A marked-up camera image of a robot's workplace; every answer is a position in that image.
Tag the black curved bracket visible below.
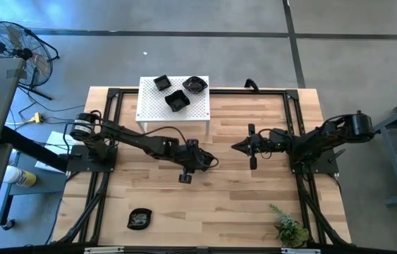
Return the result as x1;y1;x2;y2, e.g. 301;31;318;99
243;78;260;93

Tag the white bottle with yellow label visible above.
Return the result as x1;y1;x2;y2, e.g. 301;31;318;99
3;167;38;188

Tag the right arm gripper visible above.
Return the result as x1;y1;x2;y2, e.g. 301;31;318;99
231;123;287;171

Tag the green artificial plant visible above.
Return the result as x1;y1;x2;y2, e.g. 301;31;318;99
268;203;311;248

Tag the black aluminium table frame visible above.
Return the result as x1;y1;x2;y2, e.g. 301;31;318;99
51;87;353;248

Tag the grey side table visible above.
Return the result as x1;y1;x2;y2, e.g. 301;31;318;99
0;151;68;229

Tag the white perforated metal shelf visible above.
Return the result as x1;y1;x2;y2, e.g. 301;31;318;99
135;75;212;135

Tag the blue-grey metal cart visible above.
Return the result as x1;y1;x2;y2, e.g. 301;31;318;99
361;90;397;209

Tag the black desk support beam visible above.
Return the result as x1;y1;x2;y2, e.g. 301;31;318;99
0;126;69;173

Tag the black floor fan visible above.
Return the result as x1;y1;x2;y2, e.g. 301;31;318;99
0;20;61;102

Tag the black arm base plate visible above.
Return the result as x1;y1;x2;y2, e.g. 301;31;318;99
66;146;118;174
288;146;340;176

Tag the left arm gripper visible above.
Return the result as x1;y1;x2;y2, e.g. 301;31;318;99
178;140;216;184

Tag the white bracket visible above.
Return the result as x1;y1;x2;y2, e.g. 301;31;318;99
281;248;322;254
84;246;125;254

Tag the black clamp handle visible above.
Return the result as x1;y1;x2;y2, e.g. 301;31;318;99
328;148;346;163

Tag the black floor cable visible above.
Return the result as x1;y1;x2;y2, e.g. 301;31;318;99
7;84;86;130

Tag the white paper sheet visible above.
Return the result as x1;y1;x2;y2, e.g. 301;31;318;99
35;131;71;174

